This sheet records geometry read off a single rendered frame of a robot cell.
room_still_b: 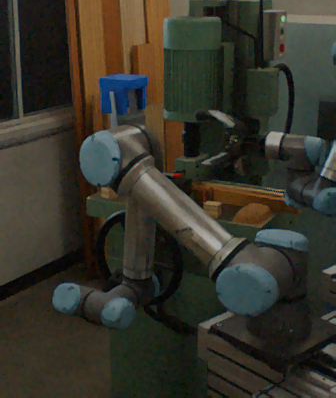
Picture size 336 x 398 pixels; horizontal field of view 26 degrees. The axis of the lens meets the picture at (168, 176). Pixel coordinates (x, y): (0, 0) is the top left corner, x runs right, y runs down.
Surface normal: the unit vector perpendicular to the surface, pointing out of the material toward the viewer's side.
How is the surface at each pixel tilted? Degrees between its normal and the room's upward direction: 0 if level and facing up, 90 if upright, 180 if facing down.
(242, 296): 94
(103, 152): 88
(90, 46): 87
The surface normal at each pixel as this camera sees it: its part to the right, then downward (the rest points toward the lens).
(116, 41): 0.84, 0.10
